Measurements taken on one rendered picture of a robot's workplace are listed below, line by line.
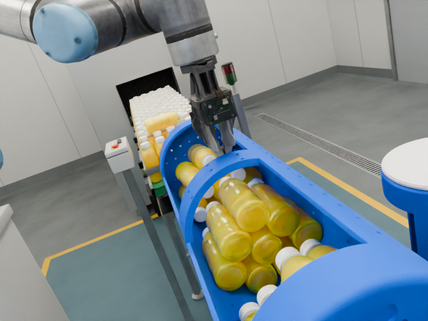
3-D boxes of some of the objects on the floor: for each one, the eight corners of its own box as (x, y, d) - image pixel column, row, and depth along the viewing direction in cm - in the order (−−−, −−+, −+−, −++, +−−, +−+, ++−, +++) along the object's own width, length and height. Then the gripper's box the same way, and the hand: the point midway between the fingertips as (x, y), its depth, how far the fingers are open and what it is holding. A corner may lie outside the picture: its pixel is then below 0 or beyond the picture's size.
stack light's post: (279, 262, 231) (232, 95, 192) (277, 259, 235) (230, 94, 196) (285, 260, 231) (239, 92, 193) (283, 256, 235) (237, 92, 196)
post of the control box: (187, 325, 206) (120, 167, 170) (186, 321, 209) (120, 164, 174) (194, 323, 206) (128, 164, 171) (192, 318, 210) (127, 161, 174)
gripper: (179, 71, 65) (214, 176, 72) (227, 54, 66) (256, 160, 73) (172, 67, 73) (204, 164, 80) (214, 53, 74) (242, 149, 81)
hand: (223, 153), depth 79 cm, fingers closed, pressing on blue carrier
